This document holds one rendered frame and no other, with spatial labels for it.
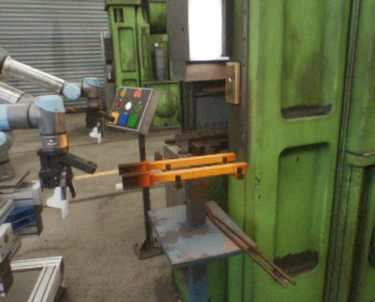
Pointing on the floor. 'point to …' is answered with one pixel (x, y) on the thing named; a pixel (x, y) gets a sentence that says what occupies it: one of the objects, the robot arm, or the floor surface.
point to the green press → (141, 56)
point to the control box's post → (145, 192)
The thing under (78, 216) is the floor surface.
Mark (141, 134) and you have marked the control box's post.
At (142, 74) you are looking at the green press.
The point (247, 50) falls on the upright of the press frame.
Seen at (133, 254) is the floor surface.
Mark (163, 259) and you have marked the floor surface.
